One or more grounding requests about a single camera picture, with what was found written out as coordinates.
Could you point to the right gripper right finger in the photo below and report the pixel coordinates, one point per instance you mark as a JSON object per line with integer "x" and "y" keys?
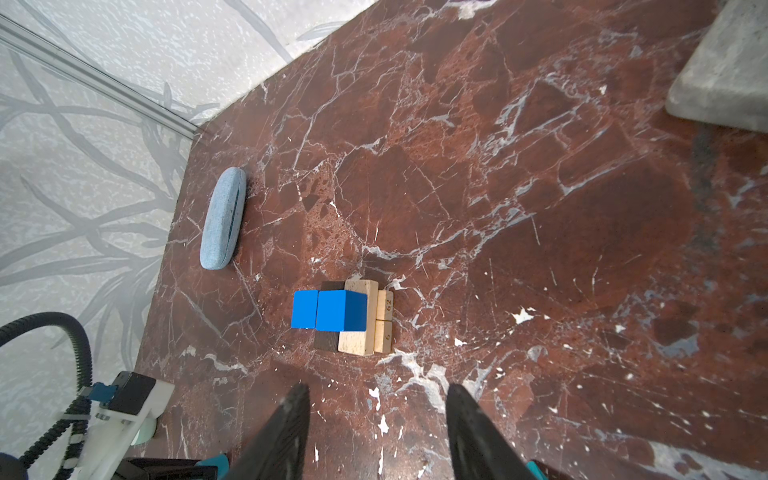
{"x": 478, "y": 450}

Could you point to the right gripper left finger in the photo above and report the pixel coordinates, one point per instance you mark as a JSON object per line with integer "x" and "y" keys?
{"x": 278, "y": 449}

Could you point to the teal cylinder block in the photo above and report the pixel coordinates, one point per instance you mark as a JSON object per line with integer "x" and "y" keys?
{"x": 214, "y": 468}

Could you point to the dark brown wood block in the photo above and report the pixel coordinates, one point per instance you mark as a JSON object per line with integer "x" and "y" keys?
{"x": 328, "y": 341}

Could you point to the light wood block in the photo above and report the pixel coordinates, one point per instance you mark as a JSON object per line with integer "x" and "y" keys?
{"x": 383, "y": 332}
{"x": 361, "y": 343}

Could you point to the blue cube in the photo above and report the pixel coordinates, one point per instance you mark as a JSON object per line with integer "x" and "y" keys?
{"x": 304, "y": 309}
{"x": 341, "y": 311}

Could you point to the teal triangular roof block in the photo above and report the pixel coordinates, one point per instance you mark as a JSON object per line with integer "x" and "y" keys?
{"x": 535, "y": 470}

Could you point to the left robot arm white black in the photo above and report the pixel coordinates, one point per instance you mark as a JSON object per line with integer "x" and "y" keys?
{"x": 45, "y": 362}

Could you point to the grey rectangular sponge block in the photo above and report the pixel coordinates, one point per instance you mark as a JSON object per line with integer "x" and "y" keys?
{"x": 725, "y": 80}

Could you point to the pale green round disc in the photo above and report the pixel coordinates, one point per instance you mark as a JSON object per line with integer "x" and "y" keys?
{"x": 145, "y": 432}

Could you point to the grey-blue glasses case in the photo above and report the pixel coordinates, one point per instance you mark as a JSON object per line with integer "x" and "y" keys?
{"x": 223, "y": 219}

